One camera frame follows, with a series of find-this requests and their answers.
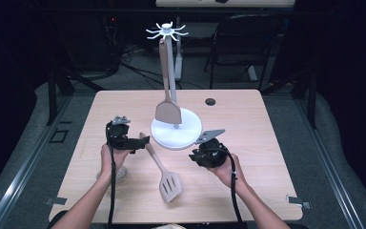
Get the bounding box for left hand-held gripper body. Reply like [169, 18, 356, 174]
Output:
[105, 115, 134, 151]

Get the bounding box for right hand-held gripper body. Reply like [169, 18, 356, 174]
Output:
[193, 128, 232, 169]

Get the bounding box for person's left hand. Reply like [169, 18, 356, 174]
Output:
[100, 143, 132, 179]

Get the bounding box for dark equipment cabinet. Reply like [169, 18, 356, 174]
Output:
[53, 12, 122, 74]

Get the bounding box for beige perforated skimmer spoon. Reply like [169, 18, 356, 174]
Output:
[95, 165, 129, 185]

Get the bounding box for white table leg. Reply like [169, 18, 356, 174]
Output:
[174, 15, 184, 81]

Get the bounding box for beige solid spatula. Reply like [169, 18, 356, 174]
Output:
[154, 37, 183, 126]

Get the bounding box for black floor cables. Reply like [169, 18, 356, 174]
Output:
[120, 44, 204, 91]

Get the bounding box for black metal frame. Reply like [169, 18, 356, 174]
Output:
[46, 68, 106, 127]
[260, 68, 318, 130]

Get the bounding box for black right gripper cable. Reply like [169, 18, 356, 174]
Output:
[209, 147, 246, 229]

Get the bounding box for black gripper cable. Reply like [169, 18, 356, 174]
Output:
[106, 122, 117, 229]
[209, 147, 246, 229]

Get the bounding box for person's right hand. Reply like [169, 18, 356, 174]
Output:
[207, 155, 247, 192]

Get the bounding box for black folding chair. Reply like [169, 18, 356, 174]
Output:
[204, 13, 285, 92]

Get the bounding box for aluminium floor rail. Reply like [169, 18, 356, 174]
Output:
[294, 98, 366, 229]
[0, 94, 74, 229]

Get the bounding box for grey metal bracket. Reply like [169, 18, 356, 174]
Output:
[44, 197, 69, 206]
[285, 194, 313, 210]

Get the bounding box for beige slotted spatula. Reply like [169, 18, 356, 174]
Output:
[139, 132, 183, 203]

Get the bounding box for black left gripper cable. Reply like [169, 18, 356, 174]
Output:
[106, 122, 117, 229]

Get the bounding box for white utensil rack stand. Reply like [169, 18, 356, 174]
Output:
[145, 21, 203, 151]

